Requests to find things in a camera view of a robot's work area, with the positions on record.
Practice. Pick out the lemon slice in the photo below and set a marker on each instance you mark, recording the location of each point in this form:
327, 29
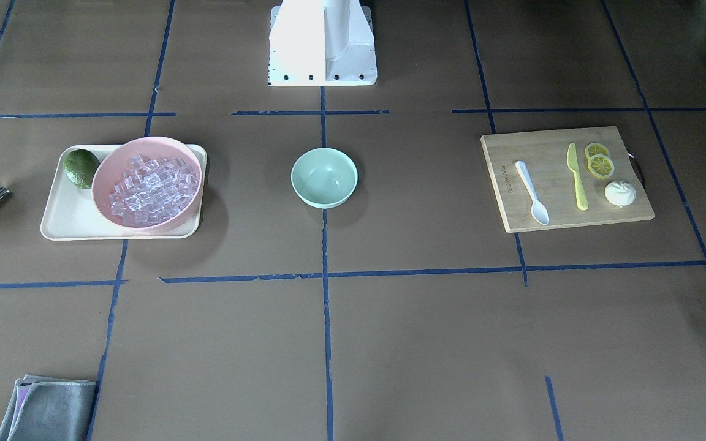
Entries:
601, 166
596, 149

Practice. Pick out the pink bowl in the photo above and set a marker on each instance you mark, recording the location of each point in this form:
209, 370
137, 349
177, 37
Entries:
109, 173

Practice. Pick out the pile of clear ice cubes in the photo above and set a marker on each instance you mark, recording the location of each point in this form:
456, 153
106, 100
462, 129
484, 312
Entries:
153, 191

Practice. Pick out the bamboo cutting board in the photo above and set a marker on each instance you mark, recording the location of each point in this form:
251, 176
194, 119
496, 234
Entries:
545, 155

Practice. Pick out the white plastic spoon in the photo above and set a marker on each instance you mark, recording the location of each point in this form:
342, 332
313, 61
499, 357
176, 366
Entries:
537, 209

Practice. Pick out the mint green bowl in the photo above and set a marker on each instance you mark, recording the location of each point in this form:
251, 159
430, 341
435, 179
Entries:
324, 178

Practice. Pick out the lemon slice lower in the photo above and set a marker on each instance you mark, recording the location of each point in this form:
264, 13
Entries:
601, 166

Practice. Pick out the green lime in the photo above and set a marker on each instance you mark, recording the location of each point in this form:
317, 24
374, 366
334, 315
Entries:
80, 167

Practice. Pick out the yellow plastic knife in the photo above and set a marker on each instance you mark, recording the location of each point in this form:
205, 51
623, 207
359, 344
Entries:
572, 163

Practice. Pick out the white garlic bulb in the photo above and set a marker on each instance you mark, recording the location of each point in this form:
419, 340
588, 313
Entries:
620, 193

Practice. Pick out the cream rectangular tray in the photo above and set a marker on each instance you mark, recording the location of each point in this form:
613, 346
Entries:
71, 215

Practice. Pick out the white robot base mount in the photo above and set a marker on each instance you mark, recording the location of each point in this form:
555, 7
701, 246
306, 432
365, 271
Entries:
321, 43

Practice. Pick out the folded grey cloth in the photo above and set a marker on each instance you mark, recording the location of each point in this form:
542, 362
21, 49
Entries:
46, 408

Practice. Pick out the lemon slice upper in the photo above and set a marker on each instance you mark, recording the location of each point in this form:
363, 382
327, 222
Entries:
596, 149

